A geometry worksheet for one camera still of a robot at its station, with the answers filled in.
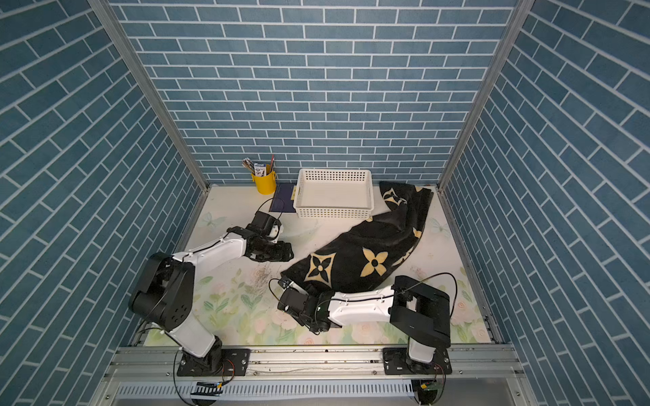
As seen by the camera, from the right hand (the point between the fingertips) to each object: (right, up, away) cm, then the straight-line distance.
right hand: (300, 301), depth 83 cm
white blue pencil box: (-20, +47, +22) cm, 56 cm away
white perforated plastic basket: (+11, +38, +33) cm, 51 cm away
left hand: (-5, +13, +9) cm, 17 cm away
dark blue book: (-13, +35, +33) cm, 50 cm away
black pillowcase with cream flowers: (+24, +13, +11) cm, 29 cm away
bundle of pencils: (-26, +50, +23) cm, 61 cm away
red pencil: (-17, +51, +29) cm, 61 cm away
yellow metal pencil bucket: (-21, +42, +33) cm, 57 cm away
